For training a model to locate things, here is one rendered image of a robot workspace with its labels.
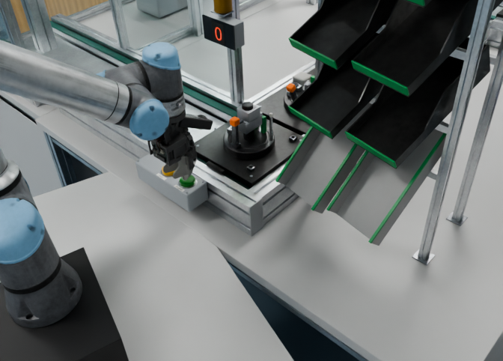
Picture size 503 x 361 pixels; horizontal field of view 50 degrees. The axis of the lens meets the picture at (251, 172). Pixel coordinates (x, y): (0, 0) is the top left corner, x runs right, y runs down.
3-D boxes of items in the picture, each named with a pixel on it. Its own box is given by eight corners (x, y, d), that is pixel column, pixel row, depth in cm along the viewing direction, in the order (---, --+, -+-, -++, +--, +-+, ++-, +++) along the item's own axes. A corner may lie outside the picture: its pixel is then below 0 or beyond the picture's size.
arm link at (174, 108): (168, 82, 123) (192, 93, 119) (171, 98, 126) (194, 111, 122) (142, 94, 119) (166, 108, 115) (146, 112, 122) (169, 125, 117)
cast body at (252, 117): (246, 135, 141) (245, 112, 137) (234, 129, 144) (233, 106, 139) (267, 120, 146) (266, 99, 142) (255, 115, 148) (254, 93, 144)
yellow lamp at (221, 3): (223, 15, 143) (221, -3, 140) (210, 10, 146) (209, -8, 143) (236, 9, 146) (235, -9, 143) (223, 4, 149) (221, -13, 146)
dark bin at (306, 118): (331, 139, 111) (322, 117, 106) (290, 113, 119) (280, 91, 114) (422, 49, 115) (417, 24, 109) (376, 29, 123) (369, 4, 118)
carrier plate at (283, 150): (251, 189, 136) (251, 183, 135) (188, 152, 149) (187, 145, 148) (311, 145, 149) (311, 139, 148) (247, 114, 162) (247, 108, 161)
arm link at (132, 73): (100, 91, 102) (153, 75, 106) (82, 69, 110) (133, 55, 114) (109, 126, 107) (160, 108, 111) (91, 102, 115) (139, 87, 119)
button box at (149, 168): (189, 213, 137) (186, 195, 133) (138, 178, 149) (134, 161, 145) (209, 198, 141) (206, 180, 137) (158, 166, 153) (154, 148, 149)
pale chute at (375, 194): (379, 246, 115) (370, 243, 111) (335, 213, 123) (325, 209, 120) (456, 135, 111) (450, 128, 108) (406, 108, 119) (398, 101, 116)
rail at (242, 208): (251, 237, 136) (249, 204, 129) (60, 112, 184) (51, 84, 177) (266, 225, 139) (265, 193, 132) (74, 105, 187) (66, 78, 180)
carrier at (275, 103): (314, 143, 150) (316, 105, 142) (251, 112, 163) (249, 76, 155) (363, 106, 163) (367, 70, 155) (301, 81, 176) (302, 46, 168)
